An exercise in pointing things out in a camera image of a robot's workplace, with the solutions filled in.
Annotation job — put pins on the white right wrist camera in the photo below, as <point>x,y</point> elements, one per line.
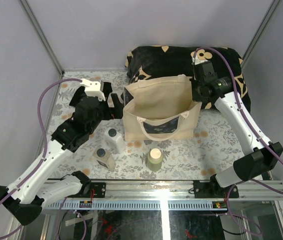
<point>200,56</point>

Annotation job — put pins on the green bottle cream cap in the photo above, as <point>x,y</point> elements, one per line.
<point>154,159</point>

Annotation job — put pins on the floral table cloth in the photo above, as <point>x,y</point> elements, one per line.
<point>213,148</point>

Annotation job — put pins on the beige canvas tote bag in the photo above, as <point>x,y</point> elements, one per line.
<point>160,109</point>

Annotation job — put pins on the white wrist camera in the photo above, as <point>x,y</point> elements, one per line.
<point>93,88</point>
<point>200,56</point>

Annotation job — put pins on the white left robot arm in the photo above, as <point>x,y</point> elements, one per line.
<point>25,198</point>

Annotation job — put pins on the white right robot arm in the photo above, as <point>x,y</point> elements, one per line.
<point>257,148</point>

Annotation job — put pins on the clear beige bottle black cap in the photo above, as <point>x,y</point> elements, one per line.
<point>105,158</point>

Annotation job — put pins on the black floral plush pillow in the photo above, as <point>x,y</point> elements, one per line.
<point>157,61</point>

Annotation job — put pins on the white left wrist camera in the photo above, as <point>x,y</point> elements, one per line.
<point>93,88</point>

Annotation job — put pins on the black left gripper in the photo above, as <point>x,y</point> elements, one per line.
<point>115,112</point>

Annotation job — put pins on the white bottle black cap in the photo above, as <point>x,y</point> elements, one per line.
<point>115,140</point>

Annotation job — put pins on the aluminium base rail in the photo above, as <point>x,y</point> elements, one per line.
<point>116,194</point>

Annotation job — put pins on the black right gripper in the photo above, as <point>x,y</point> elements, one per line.
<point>195,96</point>

